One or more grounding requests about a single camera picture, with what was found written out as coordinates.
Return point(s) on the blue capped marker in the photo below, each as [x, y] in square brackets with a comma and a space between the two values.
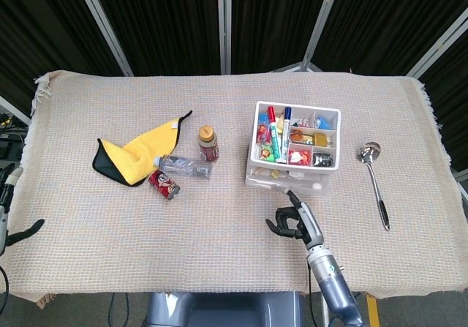
[285, 137]

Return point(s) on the clear plastic water bottle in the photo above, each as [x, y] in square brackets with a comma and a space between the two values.
[183, 166]

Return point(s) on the white plastic organizer box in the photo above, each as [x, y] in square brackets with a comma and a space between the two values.
[252, 158]

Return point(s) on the yellow post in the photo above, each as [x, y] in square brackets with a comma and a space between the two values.
[373, 310]

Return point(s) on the small blue object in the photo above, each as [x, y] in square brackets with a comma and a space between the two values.
[323, 122]

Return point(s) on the yellow cloth with black trim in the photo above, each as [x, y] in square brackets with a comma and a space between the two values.
[128, 155]

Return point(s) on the black folding screen grey frame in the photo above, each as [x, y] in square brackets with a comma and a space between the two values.
[164, 19]

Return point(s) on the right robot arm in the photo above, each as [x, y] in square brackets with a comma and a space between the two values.
[331, 279]

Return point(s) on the colourful snack packet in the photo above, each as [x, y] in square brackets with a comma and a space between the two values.
[265, 153]

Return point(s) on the red candy packets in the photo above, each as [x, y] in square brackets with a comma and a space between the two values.
[298, 156]

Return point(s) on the small black object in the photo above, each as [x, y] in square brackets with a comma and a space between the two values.
[322, 158]

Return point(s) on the red capped marker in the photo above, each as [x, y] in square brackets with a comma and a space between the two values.
[273, 129]

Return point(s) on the beige woven tablecloth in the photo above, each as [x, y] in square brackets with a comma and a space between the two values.
[183, 239]

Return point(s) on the red cartoon drink can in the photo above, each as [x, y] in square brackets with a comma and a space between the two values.
[164, 184]

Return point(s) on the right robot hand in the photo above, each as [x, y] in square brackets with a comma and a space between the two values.
[309, 224]

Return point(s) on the wrapped candy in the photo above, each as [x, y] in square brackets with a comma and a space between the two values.
[303, 122]

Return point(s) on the clear plastic drawer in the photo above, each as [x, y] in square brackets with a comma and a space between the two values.
[270, 184]

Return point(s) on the red snack packet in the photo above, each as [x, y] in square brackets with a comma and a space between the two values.
[262, 131]

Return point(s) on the brown drink bottle yellow cap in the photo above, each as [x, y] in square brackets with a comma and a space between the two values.
[208, 147]

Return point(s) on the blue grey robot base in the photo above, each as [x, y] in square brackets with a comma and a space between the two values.
[226, 310]

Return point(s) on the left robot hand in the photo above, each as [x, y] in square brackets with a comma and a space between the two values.
[25, 230]

